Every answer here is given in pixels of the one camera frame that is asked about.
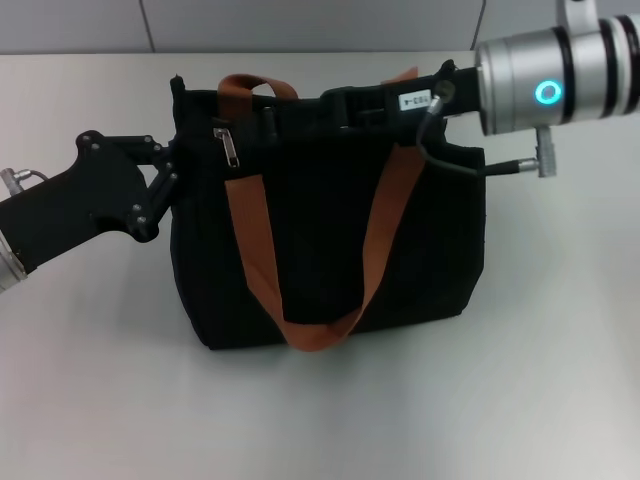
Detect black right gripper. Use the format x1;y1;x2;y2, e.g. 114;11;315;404
259;66;484;147

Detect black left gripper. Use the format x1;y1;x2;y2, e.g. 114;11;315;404
0;130;182;274

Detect silver zipper pull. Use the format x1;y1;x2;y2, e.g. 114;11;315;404
213;127;243;172

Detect black bag with brown handles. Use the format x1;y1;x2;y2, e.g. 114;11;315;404
167;59;489;354

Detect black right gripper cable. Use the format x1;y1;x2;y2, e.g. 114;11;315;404
416;78;552;182

